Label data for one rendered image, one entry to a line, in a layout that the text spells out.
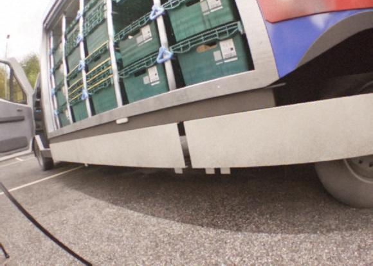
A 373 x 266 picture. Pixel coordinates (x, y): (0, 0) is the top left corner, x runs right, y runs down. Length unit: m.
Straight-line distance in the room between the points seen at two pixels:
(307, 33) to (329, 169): 0.52
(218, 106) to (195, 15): 0.52
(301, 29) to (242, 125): 0.40
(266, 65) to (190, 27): 0.49
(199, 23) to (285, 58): 0.50
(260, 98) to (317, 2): 0.41
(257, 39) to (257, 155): 0.41
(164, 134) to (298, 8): 0.75
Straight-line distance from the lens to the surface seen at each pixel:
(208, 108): 0.73
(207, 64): 0.90
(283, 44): 0.67
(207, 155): 0.76
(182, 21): 1.03
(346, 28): 0.71
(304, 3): 0.72
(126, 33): 1.28
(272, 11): 0.70
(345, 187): 0.89
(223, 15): 0.94
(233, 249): 0.78
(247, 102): 0.68
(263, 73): 0.65
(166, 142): 0.85
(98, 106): 1.56
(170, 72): 0.97
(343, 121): 0.68
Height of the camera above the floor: 0.55
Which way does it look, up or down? 4 degrees down
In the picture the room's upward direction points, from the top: 11 degrees counter-clockwise
